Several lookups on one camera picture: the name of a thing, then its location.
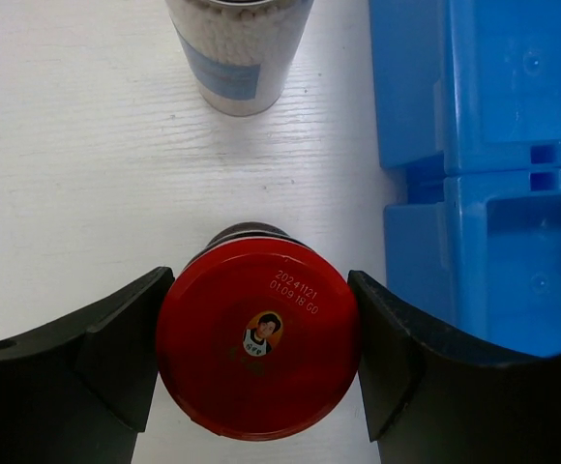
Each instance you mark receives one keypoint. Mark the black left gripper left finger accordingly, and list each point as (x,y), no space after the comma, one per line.
(79,389)

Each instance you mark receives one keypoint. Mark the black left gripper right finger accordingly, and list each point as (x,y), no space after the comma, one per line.
(435,394)

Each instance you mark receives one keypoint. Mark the red-lid sauce jar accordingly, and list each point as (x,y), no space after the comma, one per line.
(258,338)

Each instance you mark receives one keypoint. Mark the blue bin middle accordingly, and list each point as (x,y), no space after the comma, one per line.
(484,255)

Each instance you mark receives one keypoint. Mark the blue bin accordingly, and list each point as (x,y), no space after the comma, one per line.
(468,86)
(484,255)

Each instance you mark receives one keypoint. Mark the blue bin far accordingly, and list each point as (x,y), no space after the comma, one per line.
(468,86)

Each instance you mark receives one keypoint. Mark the left silver-capped spice shaker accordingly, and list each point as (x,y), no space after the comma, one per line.
(240,52)

